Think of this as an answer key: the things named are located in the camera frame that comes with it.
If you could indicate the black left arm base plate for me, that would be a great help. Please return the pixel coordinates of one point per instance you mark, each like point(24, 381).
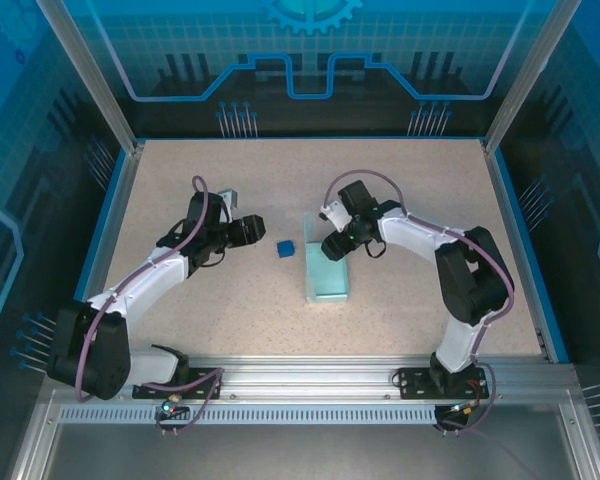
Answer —
point(141, 391)

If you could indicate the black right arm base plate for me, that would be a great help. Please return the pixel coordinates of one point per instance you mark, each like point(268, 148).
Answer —
point(410, 385)

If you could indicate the small LED connector board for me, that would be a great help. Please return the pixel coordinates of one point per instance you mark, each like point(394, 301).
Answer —
point(172, 406)
point(464, 407)

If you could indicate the light blue paper box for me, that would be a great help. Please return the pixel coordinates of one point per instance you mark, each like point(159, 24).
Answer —
point(327, 277)

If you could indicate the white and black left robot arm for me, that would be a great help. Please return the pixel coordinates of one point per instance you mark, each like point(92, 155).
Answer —
point(145, 275)

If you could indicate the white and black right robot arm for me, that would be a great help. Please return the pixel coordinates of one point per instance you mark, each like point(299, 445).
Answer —
point(415, 235)

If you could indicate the aluminium front rail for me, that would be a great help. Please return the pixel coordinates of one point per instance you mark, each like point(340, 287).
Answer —
point(305, 375)

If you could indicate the small blue cube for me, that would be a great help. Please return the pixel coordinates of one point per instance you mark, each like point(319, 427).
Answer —
point(285, 249)

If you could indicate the metal lower shelf frame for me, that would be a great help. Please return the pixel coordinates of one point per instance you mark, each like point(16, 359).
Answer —
point(300, 455)

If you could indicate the aluminium frame post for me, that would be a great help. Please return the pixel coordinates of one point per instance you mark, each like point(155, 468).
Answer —
point(97, 85)
point(522, 85)

